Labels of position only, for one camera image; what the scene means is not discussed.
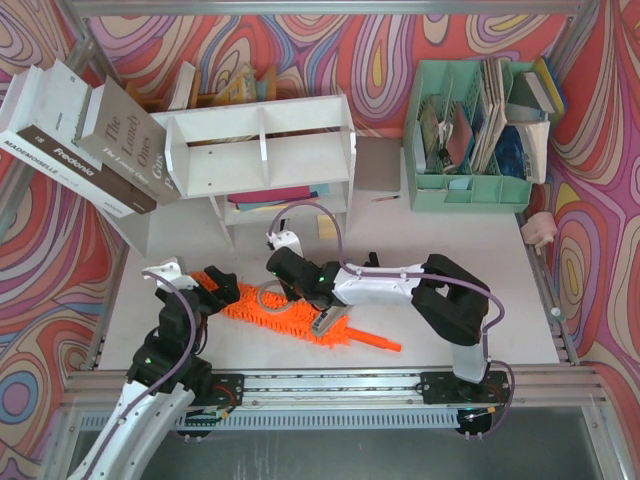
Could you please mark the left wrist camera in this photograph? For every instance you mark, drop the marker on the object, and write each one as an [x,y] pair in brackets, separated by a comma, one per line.
[170,273]

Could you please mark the small pencil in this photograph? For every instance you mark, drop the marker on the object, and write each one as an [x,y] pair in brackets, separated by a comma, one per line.
[386,198]

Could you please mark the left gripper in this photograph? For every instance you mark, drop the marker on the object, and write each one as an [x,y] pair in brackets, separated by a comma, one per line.
[211,292]

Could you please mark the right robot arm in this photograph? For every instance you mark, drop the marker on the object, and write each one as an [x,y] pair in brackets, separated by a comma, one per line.
[452,301]

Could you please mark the grey Lonely Ones book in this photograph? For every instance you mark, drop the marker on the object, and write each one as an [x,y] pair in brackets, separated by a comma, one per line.
[124,137]

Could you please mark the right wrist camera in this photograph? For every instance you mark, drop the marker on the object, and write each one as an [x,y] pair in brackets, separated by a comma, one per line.
[284,244]

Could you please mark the mint green desk organizer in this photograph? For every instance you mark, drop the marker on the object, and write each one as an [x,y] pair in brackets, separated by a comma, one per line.
[463,193]

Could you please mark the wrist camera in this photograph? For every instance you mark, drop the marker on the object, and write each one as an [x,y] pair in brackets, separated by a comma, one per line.
[170,273]
[284,244]

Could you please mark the black binder clip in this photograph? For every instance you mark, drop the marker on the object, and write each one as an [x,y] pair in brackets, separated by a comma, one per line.
[372,261]

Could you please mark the brown white Fredonia book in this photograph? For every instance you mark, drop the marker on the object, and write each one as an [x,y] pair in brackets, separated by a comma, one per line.
[41,116]

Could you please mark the masking tape roll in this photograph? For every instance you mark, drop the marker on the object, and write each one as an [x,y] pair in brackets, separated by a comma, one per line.
[271,299]

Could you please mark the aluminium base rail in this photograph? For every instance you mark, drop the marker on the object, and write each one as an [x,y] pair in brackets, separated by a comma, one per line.
[431,387]

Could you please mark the yellow sticky note pad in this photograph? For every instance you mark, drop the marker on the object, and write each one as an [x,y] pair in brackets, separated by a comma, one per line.
[326,228]

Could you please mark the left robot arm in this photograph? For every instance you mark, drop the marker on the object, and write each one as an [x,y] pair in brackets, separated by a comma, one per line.
[167,374]

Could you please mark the orange microfiber duster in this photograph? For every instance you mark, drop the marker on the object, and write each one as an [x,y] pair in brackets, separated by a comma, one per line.
[296,322]

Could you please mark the white small bookshelf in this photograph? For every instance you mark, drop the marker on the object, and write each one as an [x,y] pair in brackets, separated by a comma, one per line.
[218,151]

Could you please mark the pink pig figurine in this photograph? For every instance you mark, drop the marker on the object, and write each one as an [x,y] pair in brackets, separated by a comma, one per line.
[539,230]

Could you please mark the stack of coloured paper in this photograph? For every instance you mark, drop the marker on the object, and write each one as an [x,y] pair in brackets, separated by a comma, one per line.
[267,198]

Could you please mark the books in green organizer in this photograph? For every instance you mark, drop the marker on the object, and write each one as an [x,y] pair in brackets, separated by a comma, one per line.
[472,114]

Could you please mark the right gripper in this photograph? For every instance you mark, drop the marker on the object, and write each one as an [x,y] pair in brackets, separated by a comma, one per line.
[286,268]

